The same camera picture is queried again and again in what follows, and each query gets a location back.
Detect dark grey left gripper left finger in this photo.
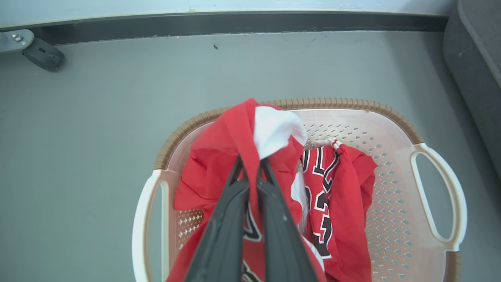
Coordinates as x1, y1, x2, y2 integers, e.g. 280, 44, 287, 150
183, 155, 250, 282

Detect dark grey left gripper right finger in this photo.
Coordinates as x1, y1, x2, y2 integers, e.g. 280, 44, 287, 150
256, 158, 320, 282

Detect red jersey with black numbers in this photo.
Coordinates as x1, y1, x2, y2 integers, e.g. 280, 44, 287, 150
292, 138, 378, 282

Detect red and white garment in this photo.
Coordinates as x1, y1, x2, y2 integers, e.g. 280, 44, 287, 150
166, 98, 327, 282

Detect cream perforated laundry basket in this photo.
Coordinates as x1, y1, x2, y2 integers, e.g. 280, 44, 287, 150
132, 98, 468, 282

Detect black baseboard strip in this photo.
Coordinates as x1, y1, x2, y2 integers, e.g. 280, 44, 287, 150
0, 11, 449, 45

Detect grey fabric sofa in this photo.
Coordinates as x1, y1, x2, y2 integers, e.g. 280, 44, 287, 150
443, 0, 501, 181

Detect grey metal frame leg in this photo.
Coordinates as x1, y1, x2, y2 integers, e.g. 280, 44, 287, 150
0, 29, 35, 54

